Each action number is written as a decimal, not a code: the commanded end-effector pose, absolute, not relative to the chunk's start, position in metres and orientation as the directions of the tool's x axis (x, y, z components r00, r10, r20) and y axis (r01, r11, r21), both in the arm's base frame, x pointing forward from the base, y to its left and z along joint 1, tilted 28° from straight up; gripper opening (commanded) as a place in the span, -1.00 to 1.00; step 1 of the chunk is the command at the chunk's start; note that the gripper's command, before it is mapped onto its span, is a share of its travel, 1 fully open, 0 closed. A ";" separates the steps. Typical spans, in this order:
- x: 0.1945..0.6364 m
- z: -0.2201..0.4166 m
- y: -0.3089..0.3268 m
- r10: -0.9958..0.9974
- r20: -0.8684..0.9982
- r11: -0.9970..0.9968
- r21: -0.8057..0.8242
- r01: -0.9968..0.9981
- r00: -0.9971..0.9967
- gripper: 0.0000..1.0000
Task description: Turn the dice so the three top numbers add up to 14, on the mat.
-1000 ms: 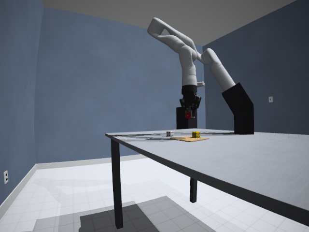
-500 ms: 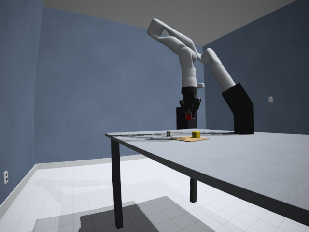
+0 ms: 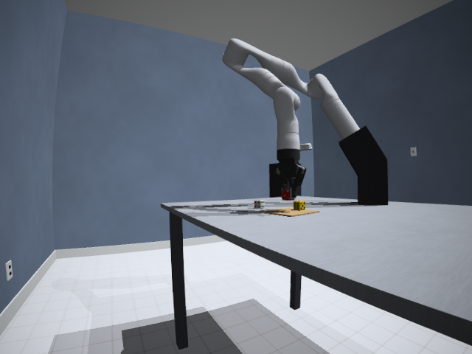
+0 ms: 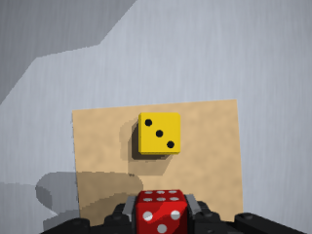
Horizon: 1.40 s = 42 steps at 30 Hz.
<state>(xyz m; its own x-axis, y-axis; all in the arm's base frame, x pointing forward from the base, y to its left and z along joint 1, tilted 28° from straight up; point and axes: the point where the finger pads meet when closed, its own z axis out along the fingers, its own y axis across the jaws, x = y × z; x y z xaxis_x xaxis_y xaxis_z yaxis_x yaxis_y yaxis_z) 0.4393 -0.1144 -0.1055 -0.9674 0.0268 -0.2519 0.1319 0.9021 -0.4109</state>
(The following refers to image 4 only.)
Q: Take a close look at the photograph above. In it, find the tan flat mat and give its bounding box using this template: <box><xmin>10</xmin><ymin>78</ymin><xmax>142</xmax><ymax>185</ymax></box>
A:
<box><xmin>72</xmin><ymin>99</ymin><xmax>244</xmax><ymax>226</ymax></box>

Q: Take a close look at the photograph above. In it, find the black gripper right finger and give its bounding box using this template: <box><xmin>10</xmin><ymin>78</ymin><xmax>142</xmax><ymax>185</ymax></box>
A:
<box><xmin>183</xmin><ymin>194</ymin><xmax>306</xmax><ymax>234</ymax></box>

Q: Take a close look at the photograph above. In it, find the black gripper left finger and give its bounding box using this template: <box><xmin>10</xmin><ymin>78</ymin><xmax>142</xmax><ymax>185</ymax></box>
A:
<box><xmin>40</xmin><ymin>196</ymin><xmax>137</xmax><ymax>234</ymax></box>

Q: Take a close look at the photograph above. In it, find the red die with white pips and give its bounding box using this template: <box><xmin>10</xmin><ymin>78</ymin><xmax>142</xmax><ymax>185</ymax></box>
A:
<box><xmin>136</xmin><ymin>189</ymin><xmax>187</xmax><ymax>234</ymax></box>

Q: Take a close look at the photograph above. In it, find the yellow die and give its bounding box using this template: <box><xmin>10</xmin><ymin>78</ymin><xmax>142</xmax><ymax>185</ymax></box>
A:
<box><xmin>138</xmin><ymin>113</ymin><xmax>180</xmax><ymax>154</ymax></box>

